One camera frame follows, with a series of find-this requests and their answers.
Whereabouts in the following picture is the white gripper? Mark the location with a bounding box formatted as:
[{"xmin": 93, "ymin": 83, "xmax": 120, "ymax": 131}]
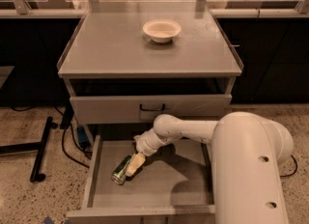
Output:
[{"xmin": 126, "ymin": 129, "xmax": 168, "ymax": 177}]

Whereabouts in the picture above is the green soda can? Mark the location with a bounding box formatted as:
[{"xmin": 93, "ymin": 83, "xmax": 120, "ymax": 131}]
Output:
[{"xmin": 111, "ymin": 155, "xmax": 131, "ymax": 185}]

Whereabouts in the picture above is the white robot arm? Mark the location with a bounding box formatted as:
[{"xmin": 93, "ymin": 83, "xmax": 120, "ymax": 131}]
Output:
[{"xmin": 126, "ymin": 112, "xmax": 294, "ymax": 224}]

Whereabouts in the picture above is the closed grey top drawer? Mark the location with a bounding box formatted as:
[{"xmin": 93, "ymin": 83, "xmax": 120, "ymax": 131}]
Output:
[{"xmin": 70, "ymin": 95, "xmax": 232, "ymax": 125}]

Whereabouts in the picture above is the grey drawer cabinet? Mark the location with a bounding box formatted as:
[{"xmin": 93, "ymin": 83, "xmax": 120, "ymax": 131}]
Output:
[{"xmin": 59, "ymin": 0, "xmax": 242, "ymax": 140}]

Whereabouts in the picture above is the blue box on floor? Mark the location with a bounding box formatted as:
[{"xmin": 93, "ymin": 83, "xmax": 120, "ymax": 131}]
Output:
[{"xmin": 76, "ymin": 126, "xmax": 90, "ymax": 148}]

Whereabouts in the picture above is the black metal stand base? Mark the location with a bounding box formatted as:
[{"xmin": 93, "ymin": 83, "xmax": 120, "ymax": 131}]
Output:
[{"xmin": 0, "ymin": 116, "xmax": 58, "ymax": 182}]

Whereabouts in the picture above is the white paper bowl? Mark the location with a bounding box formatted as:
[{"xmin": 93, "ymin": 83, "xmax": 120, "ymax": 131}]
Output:
[{"xmin": 143, "ymin": 19, "xmax": 182, "ymax": 43}]

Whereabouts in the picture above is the black floor cable left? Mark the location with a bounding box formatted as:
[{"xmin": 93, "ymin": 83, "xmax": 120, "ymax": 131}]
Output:
[{"xmin": 9, "ymin": 105, "xmax": 94, "ymax": 170}]

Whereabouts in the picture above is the black floor cable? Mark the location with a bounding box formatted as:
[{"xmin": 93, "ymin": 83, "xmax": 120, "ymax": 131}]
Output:
[
  {"xmin": 9, "ymin": 105, "xmax": 94, "ymax": 170},
  {"xmin": 279, "ymin": 154, "xmax": 298, "ymax": 179}
]

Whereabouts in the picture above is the black drawer handle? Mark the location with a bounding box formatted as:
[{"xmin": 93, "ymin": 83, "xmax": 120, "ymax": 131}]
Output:
[{"xmin": 139, "ymin": 103, "xmax": 166, "ymax": 112}]

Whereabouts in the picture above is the black floor cable right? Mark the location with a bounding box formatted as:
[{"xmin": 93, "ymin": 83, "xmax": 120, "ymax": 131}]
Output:
[{"xmin": 279, "ymin": 154, "xmax": 298, "ymax": 179}]

